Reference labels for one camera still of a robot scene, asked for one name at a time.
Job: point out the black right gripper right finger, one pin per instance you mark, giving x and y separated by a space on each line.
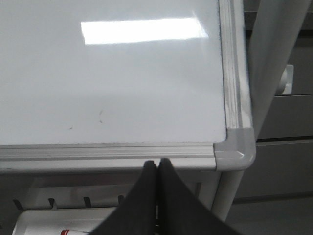
179 211

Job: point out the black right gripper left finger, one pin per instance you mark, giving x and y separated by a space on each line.
136 215

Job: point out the grey whiteboard stand leg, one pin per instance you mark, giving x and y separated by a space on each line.
225 194

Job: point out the white whiteboard with aluminium frame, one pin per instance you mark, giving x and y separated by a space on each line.
94 85

